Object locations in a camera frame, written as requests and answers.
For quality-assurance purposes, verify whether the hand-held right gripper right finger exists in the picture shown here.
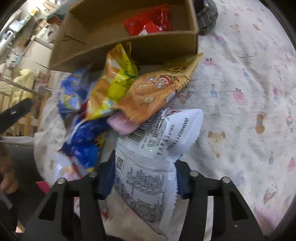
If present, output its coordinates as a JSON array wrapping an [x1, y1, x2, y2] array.
[[174, 160, 266, 241]]

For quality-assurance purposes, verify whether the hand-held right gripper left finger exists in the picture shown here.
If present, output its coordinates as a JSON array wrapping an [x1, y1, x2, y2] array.
[[22, 150, 116, 241]]

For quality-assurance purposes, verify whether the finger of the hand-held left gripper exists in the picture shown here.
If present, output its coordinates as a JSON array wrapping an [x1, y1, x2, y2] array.
[[0, 98, 34, 136]]

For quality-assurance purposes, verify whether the white snack bag red label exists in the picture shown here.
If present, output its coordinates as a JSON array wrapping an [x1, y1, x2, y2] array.
[[114, 108, 204, 240]]

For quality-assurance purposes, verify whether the white red-edged snack bag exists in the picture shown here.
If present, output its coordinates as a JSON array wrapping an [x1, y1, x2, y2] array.
[[55, 148, 93, 183]]

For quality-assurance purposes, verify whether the dark blue snack bag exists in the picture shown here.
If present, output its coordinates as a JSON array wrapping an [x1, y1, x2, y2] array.
[[62, 119, 111, 174]]

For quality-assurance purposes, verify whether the pink snack packet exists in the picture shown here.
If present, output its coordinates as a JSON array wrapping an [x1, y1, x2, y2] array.
[[106, 113, 139, 135]]

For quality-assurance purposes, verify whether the light blue popcorn snack bag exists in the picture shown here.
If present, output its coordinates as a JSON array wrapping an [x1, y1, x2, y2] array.
[[58, 68, 90, 114]]

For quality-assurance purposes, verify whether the yellow snack bag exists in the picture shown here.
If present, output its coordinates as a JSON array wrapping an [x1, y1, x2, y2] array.
[[84, 43, 139, 121]]

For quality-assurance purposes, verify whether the orange cartoon snack bag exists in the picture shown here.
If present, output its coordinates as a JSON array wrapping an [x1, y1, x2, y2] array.
[[114, 53, 204, 129]]

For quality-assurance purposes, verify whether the brown cardboard box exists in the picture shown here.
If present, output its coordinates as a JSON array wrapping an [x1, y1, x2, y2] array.
[[48, 0, 199, 72]]

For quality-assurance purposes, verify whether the person's left hand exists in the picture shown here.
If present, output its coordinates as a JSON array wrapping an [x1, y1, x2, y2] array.
[[0, 148, 19, 194]]

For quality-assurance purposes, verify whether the wooden chair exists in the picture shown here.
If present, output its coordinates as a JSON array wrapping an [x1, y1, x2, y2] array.
[[0, 90, 44, 137]]

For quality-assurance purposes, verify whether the metal rod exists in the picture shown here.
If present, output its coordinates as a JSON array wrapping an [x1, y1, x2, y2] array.
[[0, 77, 52, 98]]

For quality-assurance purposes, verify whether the yellow garment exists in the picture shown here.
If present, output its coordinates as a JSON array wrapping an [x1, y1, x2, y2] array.
[[13, 68, 37, 98]]

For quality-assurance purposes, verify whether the brown cardboard carton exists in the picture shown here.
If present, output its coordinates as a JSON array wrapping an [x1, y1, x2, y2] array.
[[22, 40, 55, 70]]

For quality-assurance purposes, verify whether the white washing machine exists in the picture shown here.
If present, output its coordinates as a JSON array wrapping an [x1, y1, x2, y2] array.
[[35, 24, 56, 49]]

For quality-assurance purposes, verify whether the white printed quilt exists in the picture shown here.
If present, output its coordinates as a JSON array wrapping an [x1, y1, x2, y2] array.
[[35, 0, 296, 237]]

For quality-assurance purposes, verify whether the grey striped cloth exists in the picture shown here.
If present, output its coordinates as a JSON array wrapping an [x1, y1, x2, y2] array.
[[193, 0, 219, 35]]

